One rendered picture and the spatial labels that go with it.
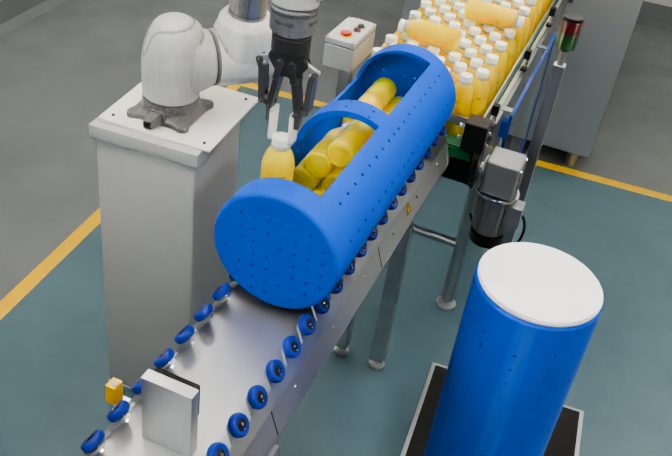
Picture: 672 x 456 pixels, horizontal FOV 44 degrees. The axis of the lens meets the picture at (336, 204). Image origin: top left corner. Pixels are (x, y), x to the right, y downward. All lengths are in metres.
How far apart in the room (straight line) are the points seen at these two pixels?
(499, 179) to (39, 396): 1.64
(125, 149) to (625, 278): 2.32
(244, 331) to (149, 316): 0.89
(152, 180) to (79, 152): 1.79
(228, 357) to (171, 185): 0.70
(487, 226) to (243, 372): 1.28
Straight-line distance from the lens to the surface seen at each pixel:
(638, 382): 3.34
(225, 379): 1.68
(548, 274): 1.91
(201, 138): 2.24
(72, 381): 2.96
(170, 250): 2.42
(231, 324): 1.79
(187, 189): 2.26
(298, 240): 1.66
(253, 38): 2.22
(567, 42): 2.72
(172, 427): 1.52
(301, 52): 1.57
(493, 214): 2.71
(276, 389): 1.67
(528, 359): 1.85
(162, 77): 2.22
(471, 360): 1.93
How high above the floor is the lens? 2.16
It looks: 35 degrees down
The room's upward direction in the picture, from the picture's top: 8 degrees clockwise
